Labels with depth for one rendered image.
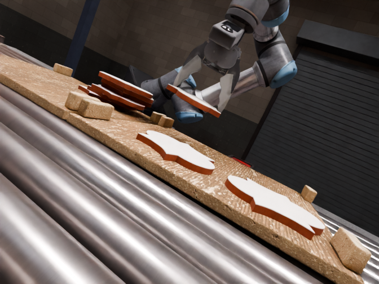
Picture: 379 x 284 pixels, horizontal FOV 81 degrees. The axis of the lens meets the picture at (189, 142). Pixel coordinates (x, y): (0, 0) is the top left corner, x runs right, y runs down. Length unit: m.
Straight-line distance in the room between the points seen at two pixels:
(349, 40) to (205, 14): 3.17
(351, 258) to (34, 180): 0.31
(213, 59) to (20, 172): 0.40
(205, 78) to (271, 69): 4.76
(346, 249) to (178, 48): 6.07
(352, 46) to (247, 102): 2.10
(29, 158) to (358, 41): 5.26
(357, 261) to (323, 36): 5.09
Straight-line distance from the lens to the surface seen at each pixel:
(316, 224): 0.35
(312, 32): 5.32
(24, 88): 0.46
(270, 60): 0.98
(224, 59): 0.51
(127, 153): 0.31
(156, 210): 0.22
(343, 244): 0.33
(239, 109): 5.30
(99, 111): 0.39
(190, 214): 0.25
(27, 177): 0.23
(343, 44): 5.27
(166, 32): 6.58
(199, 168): 0.32
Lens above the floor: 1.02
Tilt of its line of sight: 9 degrees down
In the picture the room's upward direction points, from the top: 25 degrees clockwise
